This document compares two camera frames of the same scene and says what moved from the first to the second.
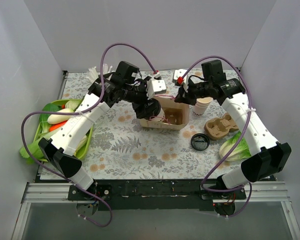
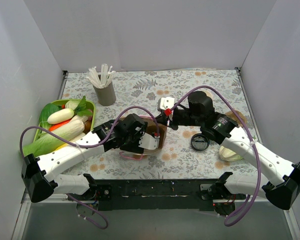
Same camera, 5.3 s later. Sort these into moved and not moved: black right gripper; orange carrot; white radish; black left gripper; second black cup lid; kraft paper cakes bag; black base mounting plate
Moved: black right gripper; black left gripper; kraft paper cakes bag
Not moved: black base mounting plate; white radish; second black cup lid; orange carrot
